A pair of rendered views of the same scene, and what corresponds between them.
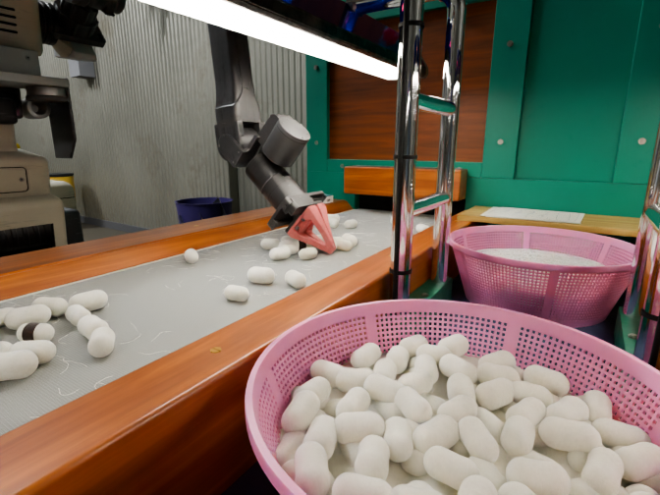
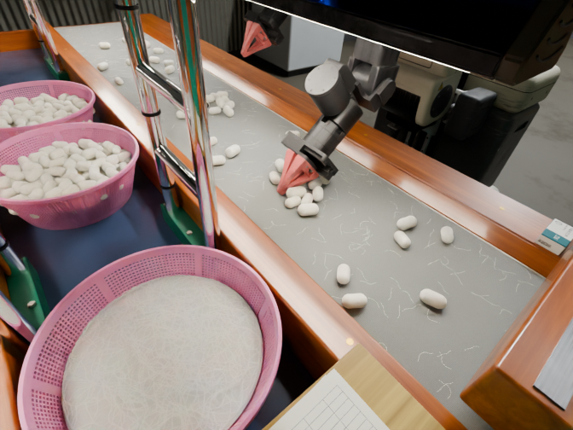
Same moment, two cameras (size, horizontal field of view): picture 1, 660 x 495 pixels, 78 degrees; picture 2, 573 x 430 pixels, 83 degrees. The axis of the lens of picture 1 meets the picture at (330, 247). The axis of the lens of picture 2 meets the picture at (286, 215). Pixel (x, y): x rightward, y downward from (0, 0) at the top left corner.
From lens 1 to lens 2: 0.91 m
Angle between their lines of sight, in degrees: 91
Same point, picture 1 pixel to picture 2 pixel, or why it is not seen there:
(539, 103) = not seen: outside the picture
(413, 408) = (79, 161)
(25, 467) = (113, 104)
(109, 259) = (290, 112)
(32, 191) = (432, 69)
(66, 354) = not seen: hidden behind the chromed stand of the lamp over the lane
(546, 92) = not seen: outside the picture
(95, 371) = (170, 117)
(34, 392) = (167, 111)
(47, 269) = (273, 99)
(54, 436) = (121, 106)
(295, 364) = (128, 145)
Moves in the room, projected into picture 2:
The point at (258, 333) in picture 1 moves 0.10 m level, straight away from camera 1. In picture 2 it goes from (141, 132) to (188, 137)
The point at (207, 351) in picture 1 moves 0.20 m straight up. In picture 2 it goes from (139, 123) to (112, 20)
